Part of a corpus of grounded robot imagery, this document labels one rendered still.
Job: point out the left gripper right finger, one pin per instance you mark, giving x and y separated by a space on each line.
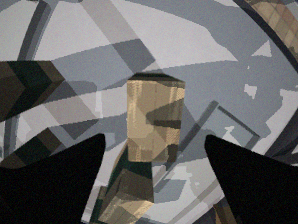
258 189

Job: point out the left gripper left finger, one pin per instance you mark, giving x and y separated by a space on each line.
56 189

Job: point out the long shallow white tray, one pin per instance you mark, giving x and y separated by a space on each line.
191 179
14 18

